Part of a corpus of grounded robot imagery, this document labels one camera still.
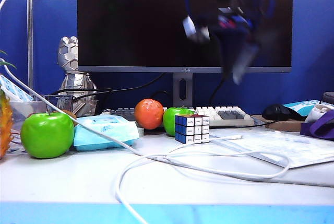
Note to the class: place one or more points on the clear acrylic box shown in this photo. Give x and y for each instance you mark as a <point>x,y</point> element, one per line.
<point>26,107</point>

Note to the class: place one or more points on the light blue wipes pack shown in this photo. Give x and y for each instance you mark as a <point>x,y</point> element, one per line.
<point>114,127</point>

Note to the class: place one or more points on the clear document folder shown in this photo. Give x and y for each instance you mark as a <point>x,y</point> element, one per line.
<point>300,145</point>

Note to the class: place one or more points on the blue white patterned box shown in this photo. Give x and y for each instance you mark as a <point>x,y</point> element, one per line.
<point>13,91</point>

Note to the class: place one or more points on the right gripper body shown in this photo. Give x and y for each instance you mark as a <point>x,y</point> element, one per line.
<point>235,25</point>

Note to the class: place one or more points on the black computer mouse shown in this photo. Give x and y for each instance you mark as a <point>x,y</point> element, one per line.
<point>275,111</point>

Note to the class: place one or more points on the brown cardboard box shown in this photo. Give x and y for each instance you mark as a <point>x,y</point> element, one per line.
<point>284,125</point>

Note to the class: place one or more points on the small green apple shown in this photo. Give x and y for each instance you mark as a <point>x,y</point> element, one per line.
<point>169,119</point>

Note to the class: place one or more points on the green leaf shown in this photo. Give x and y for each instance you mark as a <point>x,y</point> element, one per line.
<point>5,63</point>

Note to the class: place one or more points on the beige and grey keyboard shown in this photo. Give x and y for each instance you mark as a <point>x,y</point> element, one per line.
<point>224,117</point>

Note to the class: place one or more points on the Rubik's cube white stickers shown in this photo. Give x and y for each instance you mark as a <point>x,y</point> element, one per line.
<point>193,130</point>

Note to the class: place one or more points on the yellow orange pineapple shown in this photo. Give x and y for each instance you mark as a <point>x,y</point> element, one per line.
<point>4,124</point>

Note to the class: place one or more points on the large green apple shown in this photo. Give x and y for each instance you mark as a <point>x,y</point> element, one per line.
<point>47,135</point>

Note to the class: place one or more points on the grey felt sleeve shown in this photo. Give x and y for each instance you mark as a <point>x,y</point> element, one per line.
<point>327,97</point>

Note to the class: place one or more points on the black computer monitor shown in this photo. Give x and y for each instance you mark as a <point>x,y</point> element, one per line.
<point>130,25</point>

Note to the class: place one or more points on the brown kiwi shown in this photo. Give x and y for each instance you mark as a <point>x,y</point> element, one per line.
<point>69,115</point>

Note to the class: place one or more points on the silver figurine bust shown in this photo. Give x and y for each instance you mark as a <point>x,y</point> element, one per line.
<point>75,83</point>

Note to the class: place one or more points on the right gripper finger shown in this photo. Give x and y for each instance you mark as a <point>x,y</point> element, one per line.
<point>244,64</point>
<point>227,54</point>

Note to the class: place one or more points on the grey monitor stand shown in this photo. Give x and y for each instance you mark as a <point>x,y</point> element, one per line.
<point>183,85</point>

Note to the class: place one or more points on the grey partition post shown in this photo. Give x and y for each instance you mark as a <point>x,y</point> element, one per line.
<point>30,38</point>

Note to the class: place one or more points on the orange fruit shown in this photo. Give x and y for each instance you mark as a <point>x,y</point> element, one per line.
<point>148,114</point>

